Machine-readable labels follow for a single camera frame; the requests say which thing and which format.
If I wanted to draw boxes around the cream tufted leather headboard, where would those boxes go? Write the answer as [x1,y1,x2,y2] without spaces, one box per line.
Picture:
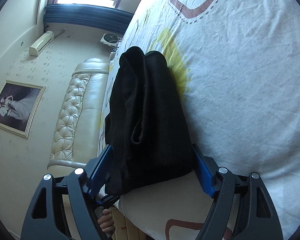
[47,58,110,177]

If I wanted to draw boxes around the patterned white bed sheet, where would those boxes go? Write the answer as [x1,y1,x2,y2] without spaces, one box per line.
[102,0,300,239]

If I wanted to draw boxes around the white desk fan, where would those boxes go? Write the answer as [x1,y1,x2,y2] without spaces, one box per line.
[100,33,122,48]

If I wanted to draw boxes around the black pants with studs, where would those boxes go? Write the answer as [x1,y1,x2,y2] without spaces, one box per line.
[105,47,196,196]

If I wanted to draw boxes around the white wall air conditioner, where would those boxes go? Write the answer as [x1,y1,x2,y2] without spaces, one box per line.
[29,31,55,56]

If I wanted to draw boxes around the person's left hand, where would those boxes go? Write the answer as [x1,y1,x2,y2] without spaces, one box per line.
[98,209,115,235]

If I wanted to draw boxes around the cream bedside cabinet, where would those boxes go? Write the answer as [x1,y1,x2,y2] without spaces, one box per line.
[110,206,147,240]

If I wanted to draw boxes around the framed wedding photo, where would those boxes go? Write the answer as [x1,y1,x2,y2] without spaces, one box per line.
[0,80,45,139]

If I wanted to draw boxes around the dark blue left curtain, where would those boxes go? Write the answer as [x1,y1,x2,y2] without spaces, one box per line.
[43,4,133,35]

